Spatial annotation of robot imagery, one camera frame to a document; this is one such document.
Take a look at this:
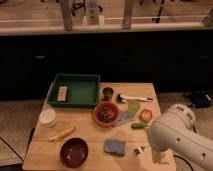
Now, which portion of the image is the green plastic tray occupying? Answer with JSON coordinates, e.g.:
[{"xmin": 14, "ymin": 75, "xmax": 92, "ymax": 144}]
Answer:
[{"xmin": 46, "ymin": 74, "xmax": 100, "ymax": 108}]

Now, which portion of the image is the green chili pepper toy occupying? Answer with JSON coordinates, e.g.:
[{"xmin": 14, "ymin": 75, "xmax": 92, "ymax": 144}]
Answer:
[{"xmin": 131, "ymin": 123, "xmax": 149, "ymax": 129}]

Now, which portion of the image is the orange bowl with beans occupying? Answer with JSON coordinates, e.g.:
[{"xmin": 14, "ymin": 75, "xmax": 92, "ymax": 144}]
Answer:
[{"xmin": 92, "ymin": 102, "xmax": 119, "ymax": 128}]

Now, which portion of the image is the blue sponge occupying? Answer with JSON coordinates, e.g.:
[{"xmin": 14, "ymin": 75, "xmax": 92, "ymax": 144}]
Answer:
[{"xmin": 104, "ymin": 139, "xmax": 126, "ymax": 156}]

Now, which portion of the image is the orange tomato toy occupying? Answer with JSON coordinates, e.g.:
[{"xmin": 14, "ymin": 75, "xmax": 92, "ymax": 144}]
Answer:
[{"xmin": 139, "ymin": 109, "xmax": 152, "ymax": 122}]

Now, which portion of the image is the grey cloth piece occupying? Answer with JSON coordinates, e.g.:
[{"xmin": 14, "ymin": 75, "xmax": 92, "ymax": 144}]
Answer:
[{"xmin": 113, "ymin": 111, "xmax": 134, "ymax": 127}]

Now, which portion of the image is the wooden table post right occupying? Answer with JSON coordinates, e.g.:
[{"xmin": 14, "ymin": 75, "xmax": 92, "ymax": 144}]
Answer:
[{"xmin": 122, "ymin": 0, "xmax": 133, "ymax": 29}]

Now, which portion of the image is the dark blue floor object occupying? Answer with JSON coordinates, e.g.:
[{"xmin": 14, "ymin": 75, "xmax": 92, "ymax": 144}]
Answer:
[{"xmin": 184, "ymin": 91, "xmax": 212, "ymax": 108}]

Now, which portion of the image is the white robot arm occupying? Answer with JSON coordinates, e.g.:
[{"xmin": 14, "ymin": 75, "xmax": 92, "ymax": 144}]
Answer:
[{"xmin": 147, "ymin": 104, "xmax": 213, "ymax": 171}]

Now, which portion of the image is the wooden table post left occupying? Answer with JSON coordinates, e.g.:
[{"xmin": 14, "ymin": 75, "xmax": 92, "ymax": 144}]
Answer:
[{"xmin": 59, "ymin": 0, "xmax": 73, "ymax": 31}]

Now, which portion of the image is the wooden table post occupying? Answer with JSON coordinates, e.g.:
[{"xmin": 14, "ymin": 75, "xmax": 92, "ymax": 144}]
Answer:
[
  {"xmin": 122, "ymin": 0, "xmax": 133, "ymax": 29},
  {"xmin": 59, "ymin": 0, "xmax": 73, "ymax": 31}
]

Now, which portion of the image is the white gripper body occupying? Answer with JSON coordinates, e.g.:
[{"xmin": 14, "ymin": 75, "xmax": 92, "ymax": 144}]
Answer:
[{"xmin": 152, "ymin": 149, "xmax": 169, "ymax": 164}]

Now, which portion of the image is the dark red bowl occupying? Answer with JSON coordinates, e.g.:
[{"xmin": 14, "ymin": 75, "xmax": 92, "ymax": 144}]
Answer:
[{"xmin": 60, "ymin": 137, "xmax": 88, "ymax": 168}]

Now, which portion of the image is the small wooden block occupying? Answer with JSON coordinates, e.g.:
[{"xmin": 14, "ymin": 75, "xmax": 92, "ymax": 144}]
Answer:
[{"xmin": 57, "ymin": 86, "xmax": 68, "ymax": 102}]

